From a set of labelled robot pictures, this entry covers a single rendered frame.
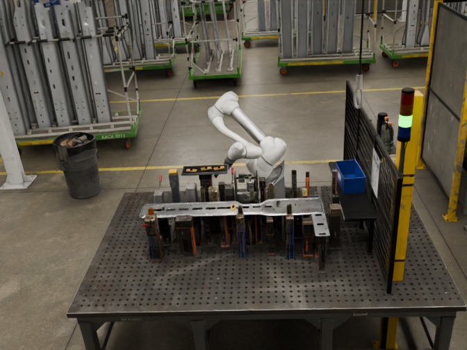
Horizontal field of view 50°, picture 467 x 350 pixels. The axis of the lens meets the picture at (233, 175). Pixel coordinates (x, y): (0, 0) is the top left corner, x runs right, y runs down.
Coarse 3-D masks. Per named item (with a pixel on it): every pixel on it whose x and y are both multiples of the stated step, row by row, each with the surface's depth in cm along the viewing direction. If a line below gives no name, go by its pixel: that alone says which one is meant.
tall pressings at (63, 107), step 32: (0, 0) 677; (0, 32) 674; (32, 32) 717; (64, 32) 698; (96, 32) 704; (0, 64) 686; (32, 64) 713; (64, 64) 744; (96, 64) 716; (32, 96) 731; (64, 96) 736; (96, 96) 735; (32, 128) 756
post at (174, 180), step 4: (172, 176) 403; (176, 176) 403; (172, 180) 405; (176, 180) 405; (172, 184) 406; (176, 184) 406; (172, 188) 409; (176, 188) 409; (172, 192) 411; (176, 192) 411; (172, 196) 412; (176, 196) 412; (180, 196) 418; (172, 200) 414; (176, 200) 414; (180, 200) 417
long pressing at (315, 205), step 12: (156, 204) 390; (168, 204) 389; (180, 204) 388; (192, 204) 387; (204, 204) 386; (216, 204) 385; (228, 204) 383; (240, 204) 382; (252, 204) 380; (264, 204) 380; (276, 204) 379; (300, 204) 377; (312, 204) 376; (144, 216) 377; (168, 216) 375; (192, 216) 373; (204, 216) 373
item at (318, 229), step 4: (312, 216) 361; (316, 216) 361; (320, 216) 360; (324, 216) 360; (312, 220) 357; (316, 220) 356; (320, 220) 356; (324, 220) 355; (316, 224) 351; (324, 224) 351; (316, 228) 347; (320, 228) 346; (324, 228) 346; (328, 228) 346; (316, 232) 343; (320, 232) 343; (324, 232) 342; (328, 232) 342
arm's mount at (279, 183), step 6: (282, 162) 449; (282, 168) 438; (282, 174) 428; (276, 180) 431; (282, 180) 425; (276, 186) 429; (282, 186) 428; (276, 192) 432; (282, 192) 431; (276, 198) 434; (282, 198) 434
